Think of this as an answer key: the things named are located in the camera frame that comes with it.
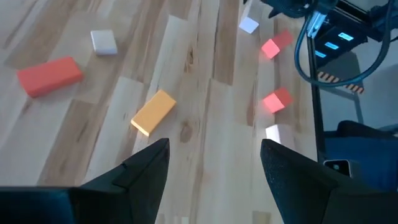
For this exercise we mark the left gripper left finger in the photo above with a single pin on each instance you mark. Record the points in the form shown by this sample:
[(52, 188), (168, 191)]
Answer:
[(136, 196)]

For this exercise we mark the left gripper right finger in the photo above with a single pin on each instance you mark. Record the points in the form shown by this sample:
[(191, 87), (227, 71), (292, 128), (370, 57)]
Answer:
[(295, 196)]

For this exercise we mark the white wooden block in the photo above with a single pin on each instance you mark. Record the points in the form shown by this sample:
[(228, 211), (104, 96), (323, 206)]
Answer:
[(248, 25), (104, 42), (276, 132)]

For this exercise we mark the yellow wooden block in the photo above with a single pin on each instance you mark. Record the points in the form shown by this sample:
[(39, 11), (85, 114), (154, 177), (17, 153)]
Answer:
[(154, 110)]

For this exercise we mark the red wooden cube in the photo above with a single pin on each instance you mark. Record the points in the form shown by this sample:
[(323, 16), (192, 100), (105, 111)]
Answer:
[(276, 101), (275, 46)]

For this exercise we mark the long red wooden block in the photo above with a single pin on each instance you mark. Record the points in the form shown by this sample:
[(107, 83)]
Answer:
[(49, 76)]

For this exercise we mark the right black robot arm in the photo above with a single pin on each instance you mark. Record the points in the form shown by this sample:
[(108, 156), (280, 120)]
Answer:
[(289, 7)]

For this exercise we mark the yellow black hazard tape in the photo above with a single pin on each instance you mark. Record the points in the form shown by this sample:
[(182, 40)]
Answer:
[(354, 88)]

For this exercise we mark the black box blue lights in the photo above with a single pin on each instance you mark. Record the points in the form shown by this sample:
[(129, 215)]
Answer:
[(339, 40)]

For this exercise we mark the black aluminium rig frame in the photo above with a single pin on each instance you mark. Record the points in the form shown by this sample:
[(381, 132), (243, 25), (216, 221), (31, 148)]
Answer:
[(315, 109)]

